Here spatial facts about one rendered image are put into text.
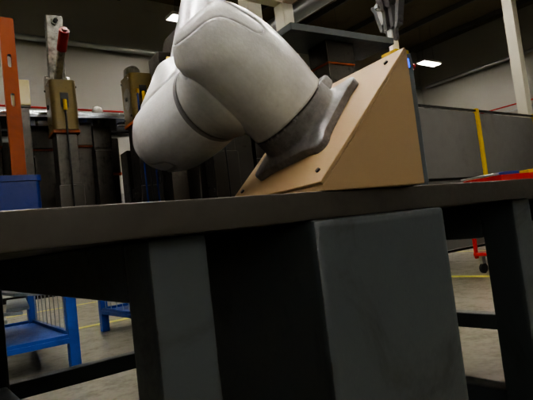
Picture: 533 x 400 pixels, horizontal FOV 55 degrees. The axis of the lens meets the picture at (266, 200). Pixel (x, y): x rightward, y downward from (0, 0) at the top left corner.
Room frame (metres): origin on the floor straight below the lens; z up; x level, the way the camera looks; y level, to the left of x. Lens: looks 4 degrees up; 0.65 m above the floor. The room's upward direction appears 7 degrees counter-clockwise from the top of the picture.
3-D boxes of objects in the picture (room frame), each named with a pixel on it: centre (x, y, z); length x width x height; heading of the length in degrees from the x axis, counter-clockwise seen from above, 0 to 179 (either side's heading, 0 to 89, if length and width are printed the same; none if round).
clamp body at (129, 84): (1.23, 0.28, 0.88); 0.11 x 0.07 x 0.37; 33
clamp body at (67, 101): (1.15, 0.44, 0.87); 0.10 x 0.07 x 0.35; 33
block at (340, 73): (1.40, -0.23, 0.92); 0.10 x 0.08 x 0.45; 123
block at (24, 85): (1.15, 0.54, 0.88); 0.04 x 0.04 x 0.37; 33
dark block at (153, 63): (1.25, 0.22, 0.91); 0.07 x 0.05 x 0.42; 33
